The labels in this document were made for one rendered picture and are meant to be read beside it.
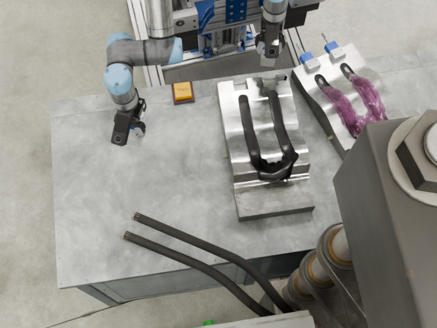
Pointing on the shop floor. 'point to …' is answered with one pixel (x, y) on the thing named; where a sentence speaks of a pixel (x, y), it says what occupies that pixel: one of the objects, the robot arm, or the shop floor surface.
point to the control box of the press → (305, 320)
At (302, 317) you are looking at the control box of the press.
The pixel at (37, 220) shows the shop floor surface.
